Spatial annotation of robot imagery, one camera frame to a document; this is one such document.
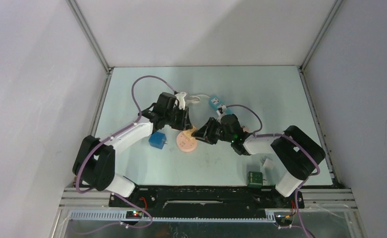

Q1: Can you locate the small white plug adapter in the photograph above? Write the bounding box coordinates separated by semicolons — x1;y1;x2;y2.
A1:
261;158;275;170

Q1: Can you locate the teal power strip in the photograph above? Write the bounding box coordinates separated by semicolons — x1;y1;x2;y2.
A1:
208;95;233;115

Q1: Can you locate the grey slotted cable duct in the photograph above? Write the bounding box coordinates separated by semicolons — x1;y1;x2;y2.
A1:
69;210;293;224

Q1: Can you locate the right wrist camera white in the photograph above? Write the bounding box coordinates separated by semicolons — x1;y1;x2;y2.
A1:
217;104;227;116

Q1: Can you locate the pink round power socket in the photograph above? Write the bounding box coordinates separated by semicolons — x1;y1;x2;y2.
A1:
176;131;198;153

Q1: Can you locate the yellow cube plug adapter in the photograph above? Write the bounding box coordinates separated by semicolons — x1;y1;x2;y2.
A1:
183;127;197;139

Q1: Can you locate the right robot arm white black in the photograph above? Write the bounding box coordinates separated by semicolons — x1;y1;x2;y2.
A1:
192;114;326;207

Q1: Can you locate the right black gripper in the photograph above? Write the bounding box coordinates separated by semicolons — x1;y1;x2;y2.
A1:
192;118;234;145

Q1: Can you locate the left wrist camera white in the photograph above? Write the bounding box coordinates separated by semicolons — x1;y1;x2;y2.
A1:
175;92;187;110

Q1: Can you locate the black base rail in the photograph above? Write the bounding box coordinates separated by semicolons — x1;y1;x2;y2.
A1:
127;185;305;219

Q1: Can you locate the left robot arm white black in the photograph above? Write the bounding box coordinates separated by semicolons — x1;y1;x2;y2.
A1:
72;92;193;207

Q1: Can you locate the blue cube plug adapter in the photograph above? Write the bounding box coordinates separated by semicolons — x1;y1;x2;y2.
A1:
148;131;167;149

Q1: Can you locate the small pink plug adapter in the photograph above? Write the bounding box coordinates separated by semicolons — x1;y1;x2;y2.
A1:
242;126;250;133

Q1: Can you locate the green cube plug adapter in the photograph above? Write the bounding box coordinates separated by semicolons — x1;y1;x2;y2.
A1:
247;171;266;188

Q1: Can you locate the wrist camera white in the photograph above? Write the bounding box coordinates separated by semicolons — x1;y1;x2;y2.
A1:
175;92;187;110
217;104;227;116

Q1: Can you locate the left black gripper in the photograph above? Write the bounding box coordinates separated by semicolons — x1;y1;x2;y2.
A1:
166;106;192;132

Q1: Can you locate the white coiled power cord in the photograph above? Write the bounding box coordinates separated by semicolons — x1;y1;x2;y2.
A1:
187;94;211;105

